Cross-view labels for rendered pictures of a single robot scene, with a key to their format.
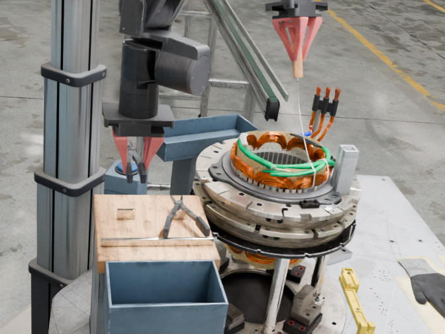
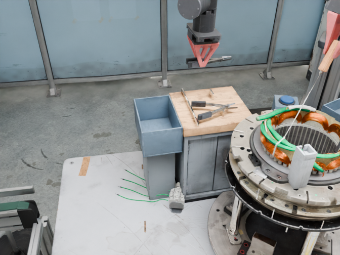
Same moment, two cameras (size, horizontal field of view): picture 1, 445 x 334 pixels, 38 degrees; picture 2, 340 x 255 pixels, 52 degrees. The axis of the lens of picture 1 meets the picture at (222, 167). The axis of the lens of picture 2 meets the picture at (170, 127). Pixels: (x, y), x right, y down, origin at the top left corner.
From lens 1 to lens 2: 1.13 m
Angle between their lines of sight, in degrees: 77
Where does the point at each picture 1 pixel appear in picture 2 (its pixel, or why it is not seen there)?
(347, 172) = (295, 167)
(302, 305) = (254, 243)
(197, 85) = (185, 11)
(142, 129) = (190, 35)
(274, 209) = (238, 142)
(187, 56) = not seen: outside the picture
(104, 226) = (200, 91)
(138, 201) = (233, 99)
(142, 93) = not seen: hidden behind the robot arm
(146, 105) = (194, 22)
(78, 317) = not seen: hidden behind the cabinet
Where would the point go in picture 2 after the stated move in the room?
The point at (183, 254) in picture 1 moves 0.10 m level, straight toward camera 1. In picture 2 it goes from (184, 117) to (147, 116)
